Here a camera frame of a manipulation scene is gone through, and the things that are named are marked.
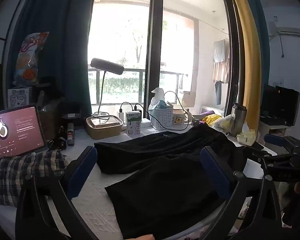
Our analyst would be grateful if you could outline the yellow plastic bag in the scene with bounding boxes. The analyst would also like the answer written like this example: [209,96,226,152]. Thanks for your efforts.
[206,113,225,128]

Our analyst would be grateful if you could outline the hanging laundry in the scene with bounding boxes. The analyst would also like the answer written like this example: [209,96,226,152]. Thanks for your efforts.
[212,38,232,105]

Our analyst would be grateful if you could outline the pale yellow tissue pack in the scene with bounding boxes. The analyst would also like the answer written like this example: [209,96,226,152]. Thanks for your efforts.
[236,122,256,146]

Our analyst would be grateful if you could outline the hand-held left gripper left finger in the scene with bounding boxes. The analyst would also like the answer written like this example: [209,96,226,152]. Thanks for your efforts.
[15,145,98,240]

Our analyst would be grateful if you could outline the beige lidded container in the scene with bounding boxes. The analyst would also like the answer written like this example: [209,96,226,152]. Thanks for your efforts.
[86,116,124,140]

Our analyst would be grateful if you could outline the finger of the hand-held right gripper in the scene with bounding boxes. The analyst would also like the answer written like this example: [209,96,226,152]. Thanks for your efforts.
[264,134,300,151]
[242,146,295,167]

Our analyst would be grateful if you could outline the stainless steel tumbler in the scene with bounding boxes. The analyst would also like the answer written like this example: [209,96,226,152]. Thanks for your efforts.
[228,103,248,137]

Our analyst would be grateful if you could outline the black gooseneck desk lamp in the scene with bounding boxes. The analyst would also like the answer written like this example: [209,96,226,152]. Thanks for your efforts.
[90,58,125,120]

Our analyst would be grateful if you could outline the white plastic bag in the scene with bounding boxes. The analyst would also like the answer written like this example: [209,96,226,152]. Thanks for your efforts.
[150,87,166,108]

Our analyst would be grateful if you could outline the green and white milk carton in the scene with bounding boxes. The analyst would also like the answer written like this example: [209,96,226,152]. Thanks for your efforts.
[126,111,142,135]

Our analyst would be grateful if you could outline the black balcony railing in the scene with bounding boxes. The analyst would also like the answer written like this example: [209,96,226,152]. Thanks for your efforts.
[88,67,184,106]

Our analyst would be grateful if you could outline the plaid cloth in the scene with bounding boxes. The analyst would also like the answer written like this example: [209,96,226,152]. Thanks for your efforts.
[0,149,71,207]

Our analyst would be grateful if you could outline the blue packet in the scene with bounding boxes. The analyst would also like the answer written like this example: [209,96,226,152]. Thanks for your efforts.
[156,100,173,109]

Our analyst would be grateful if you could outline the white air conditioner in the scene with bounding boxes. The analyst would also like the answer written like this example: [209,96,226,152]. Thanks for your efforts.
[267,19,300,39]

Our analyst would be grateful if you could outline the white plastic basket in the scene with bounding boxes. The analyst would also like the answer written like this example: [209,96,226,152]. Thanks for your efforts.
[149,107,174,130]

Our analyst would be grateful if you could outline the tablet with pink screen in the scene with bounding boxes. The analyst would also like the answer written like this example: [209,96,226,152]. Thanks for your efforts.
[0,104,47,160]

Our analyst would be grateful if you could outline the colourful snack bag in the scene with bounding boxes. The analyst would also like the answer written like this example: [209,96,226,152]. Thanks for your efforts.
[13,31,50,86]

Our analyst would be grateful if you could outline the dark teal curtain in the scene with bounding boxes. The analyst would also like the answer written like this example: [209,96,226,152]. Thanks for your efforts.
[4,0,93,117]

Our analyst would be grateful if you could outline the white box with bear print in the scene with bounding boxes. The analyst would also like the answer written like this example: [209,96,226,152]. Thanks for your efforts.
[7,87,33,109]

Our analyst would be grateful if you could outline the black pants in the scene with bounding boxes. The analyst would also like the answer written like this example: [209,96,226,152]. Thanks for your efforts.
[94,124,248,240]

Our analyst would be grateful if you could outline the black charging cable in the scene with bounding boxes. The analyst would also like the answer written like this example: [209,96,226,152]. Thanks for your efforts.
[120,91,191,131]

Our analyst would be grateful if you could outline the yellow curtain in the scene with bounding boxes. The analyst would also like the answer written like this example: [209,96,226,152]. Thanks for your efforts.
[226,0,262,120]

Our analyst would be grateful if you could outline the black round tin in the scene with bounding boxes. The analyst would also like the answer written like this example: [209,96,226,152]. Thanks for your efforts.
[62,113,81,121]

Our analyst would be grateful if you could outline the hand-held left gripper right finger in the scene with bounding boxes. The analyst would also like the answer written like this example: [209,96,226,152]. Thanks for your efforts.
[200,146,283,240]

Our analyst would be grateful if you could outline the small dark bottle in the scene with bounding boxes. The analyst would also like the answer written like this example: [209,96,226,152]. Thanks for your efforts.
[67,122,75,146]

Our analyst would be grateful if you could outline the purple cloth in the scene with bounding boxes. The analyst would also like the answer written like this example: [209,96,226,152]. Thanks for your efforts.
[201,109,217,121]

